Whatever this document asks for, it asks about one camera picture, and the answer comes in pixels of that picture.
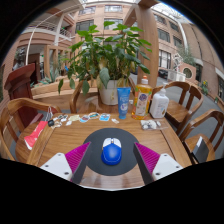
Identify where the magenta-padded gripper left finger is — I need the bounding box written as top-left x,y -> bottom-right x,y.
39,141 -> 92,185

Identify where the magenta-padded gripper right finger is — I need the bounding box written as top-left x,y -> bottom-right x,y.
133,142 -> 184,185

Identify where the blue and white computer mouse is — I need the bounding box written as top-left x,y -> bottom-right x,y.
100,136 -> 123,166

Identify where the round dark grey mouse pad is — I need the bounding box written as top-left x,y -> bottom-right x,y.
82,127 -> 140,177

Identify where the clear packet of white items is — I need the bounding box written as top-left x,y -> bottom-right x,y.
140,119 -> 163,131

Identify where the red and blue sticker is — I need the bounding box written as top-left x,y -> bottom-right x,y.
78,114 -> 90,124

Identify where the pale yellow sticker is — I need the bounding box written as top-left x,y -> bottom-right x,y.
68,114 -> 81,123

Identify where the black key fob with keys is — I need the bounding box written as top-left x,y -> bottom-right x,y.
47,106 -> 56,128

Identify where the oval blue-rimmed sticker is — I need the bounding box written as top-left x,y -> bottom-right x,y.
88,112 -> 101,120

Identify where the red and white bag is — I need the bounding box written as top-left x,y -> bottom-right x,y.
23,120 -> 49,151

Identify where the blue rectangular sticker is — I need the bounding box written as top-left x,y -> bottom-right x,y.
98,113 -> 111,122

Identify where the dark grey notebook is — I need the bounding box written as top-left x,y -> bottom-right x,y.
192,135 -> 210,164

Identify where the white pump bottle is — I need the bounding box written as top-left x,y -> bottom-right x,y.
149,83 -> 170,120

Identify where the yellow dish soap bottle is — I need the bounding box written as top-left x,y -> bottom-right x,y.
131,75 -> 153,121

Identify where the blue squeeze tube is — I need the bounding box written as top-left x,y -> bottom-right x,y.
116,86 -> 132,120

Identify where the wooden chair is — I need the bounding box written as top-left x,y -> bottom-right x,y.
69,79 -> 101,114
179,108 -> 224,165
152,80 -> 192,134
169,84 -> 205,134

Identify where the long wooden planter box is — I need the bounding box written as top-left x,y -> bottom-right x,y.
31,79 -> 101,101

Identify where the wooden armchair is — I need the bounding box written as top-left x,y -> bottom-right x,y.
0,97 -> 63,161

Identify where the spiky green agave plant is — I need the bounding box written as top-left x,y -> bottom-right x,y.
39,68 -> 61,86

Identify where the dark red wooden podium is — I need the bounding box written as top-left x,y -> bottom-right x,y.
3,63 -> 44,131

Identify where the green plant in white pot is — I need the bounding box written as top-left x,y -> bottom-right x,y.
58,20 -> 153,106

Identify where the white sculpture on pedestal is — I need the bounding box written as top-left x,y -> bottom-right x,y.
171,53 -> 187,83

